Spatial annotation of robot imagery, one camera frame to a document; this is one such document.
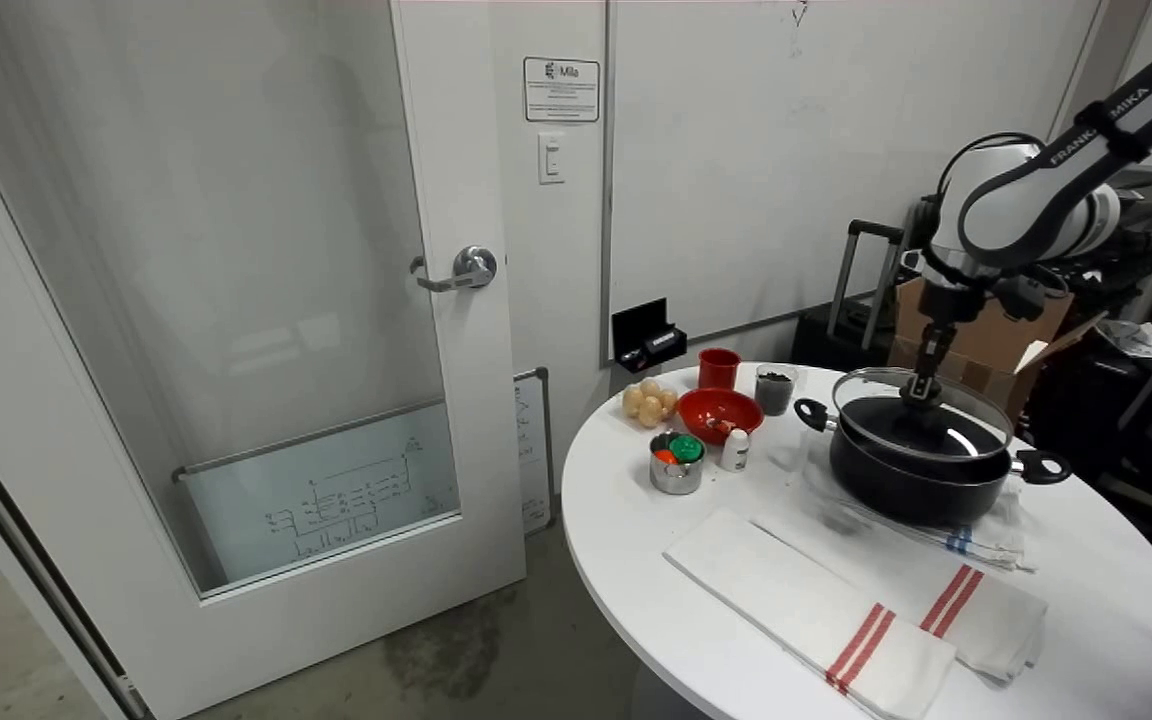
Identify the black cooking pot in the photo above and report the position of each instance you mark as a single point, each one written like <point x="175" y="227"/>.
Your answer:
<point x="943" y="495"/>

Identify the glass lid with black knob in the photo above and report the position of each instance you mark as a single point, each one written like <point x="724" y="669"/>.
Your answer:
<point x="937" y="426"/>

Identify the red mug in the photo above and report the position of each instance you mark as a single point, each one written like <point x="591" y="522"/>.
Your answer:
<point x="718" y="366"/>

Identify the metal tin with colourful items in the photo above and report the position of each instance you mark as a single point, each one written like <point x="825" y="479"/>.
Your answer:
<point x="679" y="463"/>

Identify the grey cup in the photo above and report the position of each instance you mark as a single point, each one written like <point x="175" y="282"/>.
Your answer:
<point x="772" y="390"/>

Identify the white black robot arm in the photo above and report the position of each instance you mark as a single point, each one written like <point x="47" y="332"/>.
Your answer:
<point x="1011" y="207"/>

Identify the white towel with red stripes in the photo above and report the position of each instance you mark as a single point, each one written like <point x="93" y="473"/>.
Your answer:
<point x="875" y="615"/>

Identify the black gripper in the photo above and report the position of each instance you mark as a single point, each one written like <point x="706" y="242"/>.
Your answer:
<point x="946" y="308"/>

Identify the silver door handle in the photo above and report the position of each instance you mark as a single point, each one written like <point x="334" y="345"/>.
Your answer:
<point x="469" y="273"/>

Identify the small white shaker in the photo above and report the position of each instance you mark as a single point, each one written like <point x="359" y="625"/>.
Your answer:
<point x="734" y="451"/>

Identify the black suitcase with handle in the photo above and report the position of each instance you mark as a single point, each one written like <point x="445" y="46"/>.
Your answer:
<point x="852" y="331"/>

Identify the white door with glass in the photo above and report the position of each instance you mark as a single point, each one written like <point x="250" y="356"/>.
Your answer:
<point x="231" y="423"/>

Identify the white cloth with blue stripes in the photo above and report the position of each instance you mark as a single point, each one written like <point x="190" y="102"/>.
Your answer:
<point x="995" y="540"/>

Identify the cardboard box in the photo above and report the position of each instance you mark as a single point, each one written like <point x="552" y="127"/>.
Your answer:
<point x="1001" y="356"/>

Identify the red bowl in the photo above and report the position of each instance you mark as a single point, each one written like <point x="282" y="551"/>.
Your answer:
<point x="714" y="413"/>

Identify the beige round food item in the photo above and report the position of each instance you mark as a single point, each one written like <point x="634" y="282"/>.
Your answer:
<point x="648" y="400"/>

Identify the white wall sign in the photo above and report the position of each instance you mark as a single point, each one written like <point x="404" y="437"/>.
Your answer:
<point x="560" y="89"/>

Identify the white light switch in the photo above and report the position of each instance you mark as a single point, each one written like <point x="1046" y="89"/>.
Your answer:
<point x="550" y="156"/>

